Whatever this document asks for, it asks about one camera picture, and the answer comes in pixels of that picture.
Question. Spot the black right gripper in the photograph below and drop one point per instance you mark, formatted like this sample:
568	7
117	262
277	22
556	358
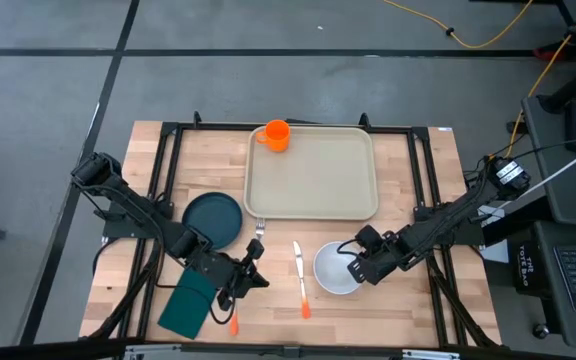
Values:
378	255

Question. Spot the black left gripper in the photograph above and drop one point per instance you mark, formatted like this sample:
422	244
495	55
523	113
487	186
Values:
220	270

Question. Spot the white bowl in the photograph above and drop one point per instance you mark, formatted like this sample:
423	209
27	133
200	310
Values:
330	272

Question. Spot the dark green napkin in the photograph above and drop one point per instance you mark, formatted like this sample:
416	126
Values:
183	310

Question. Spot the dark blue plate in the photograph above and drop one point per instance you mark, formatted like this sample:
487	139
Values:
213	217

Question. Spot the orange plastic mug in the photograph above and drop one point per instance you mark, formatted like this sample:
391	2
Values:
277	134

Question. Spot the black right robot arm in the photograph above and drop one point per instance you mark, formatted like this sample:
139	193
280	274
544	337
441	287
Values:
448	220

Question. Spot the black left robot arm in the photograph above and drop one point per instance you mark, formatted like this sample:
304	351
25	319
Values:
133	205

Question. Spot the beige plastic tray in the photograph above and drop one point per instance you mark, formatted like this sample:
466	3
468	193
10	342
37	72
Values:
318	175

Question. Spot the white paper sheet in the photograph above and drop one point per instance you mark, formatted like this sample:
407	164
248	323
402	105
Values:
495	254

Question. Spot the black tote bag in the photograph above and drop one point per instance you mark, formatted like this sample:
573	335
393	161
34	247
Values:
528	265

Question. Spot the black caster wheel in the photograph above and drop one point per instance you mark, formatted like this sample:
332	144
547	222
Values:
541	331

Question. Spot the dark desk under laptop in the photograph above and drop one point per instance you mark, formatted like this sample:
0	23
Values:
558	310

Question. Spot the dark grey side desk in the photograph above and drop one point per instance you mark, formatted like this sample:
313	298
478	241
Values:
568	195

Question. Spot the person's red shoe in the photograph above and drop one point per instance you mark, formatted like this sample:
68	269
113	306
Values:
548	52

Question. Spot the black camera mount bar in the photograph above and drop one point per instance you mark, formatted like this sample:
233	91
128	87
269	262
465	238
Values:
288	352

